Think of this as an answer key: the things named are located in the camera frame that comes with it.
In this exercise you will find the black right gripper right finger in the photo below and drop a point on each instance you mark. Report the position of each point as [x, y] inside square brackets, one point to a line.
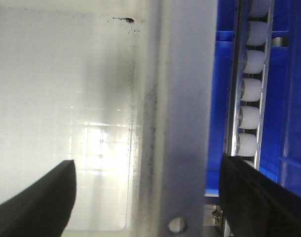
[254, 205]

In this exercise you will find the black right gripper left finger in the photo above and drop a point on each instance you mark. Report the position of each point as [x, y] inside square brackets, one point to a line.
[44, 208]

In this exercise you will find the white plastic Totelife tote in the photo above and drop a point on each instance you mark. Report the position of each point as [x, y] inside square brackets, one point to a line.
[121, 87]

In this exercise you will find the blue bin upper right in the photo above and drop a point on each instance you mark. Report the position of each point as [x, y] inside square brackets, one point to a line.
[281, 145]

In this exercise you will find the right white roller track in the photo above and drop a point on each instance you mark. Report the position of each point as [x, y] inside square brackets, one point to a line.
[252, 33]

